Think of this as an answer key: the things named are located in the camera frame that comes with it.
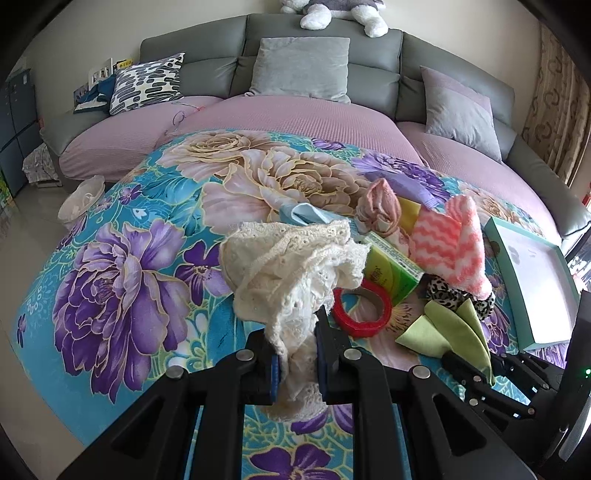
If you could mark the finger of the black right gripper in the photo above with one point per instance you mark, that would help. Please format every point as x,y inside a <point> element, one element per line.
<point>479,390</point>
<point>527,372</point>

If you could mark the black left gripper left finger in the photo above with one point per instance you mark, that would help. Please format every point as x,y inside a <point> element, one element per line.
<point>186,425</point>

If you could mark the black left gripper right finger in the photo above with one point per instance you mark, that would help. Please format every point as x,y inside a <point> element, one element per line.
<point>408,424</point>

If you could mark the green microfiber cloth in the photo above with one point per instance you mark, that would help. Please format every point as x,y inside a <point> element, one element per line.
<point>440,330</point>

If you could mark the leopard print scrunchie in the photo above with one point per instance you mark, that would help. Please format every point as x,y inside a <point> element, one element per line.
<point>452,298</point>

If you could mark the pink white chevron towel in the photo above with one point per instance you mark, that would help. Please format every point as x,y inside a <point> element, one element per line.
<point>450,245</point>

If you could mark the green tissue pack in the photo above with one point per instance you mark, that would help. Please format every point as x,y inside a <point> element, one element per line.
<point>387,267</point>

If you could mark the cream lace cloth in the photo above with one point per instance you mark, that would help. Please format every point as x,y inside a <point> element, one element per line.
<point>281,275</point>

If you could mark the pink satin scrunchie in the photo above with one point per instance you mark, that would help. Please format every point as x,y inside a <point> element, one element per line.
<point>379,210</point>

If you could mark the light blue face mask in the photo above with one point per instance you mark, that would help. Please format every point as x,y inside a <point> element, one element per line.
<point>304,214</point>

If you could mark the yellow sponge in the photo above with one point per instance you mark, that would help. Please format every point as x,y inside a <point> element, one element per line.
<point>410,211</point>

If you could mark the teal white box tray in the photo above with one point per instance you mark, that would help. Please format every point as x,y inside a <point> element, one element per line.
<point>542,293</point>

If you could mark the red tape roll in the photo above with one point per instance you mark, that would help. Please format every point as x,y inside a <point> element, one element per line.
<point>377,295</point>

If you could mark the floral blue blanket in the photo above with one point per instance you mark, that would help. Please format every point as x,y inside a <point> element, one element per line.
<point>136,287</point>

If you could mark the white basket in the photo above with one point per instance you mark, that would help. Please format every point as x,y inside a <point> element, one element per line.
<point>79,202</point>

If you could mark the beige patterned curtain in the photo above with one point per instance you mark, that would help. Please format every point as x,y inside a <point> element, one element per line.
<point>557,126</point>

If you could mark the grey and lilac cushion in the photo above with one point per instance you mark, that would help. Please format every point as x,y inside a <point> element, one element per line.
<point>457,112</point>

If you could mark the pink sofa seat cover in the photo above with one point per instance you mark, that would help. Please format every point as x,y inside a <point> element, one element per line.
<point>91,143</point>

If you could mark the dark blue cabinet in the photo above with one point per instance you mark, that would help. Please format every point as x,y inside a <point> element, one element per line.
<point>19,128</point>

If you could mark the blue cushion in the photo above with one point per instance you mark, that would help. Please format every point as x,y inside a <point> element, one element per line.
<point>98,98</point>

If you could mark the grey velvet cushion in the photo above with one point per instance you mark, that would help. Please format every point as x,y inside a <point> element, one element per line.
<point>309,67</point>

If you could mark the black white patterned cushion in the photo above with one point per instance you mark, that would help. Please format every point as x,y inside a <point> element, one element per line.
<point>147,84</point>

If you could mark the grey sofa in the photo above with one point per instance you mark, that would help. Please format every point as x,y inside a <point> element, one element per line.
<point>384,75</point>

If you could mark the grey white plush dog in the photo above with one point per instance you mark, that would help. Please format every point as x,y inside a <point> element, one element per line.
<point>317,15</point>

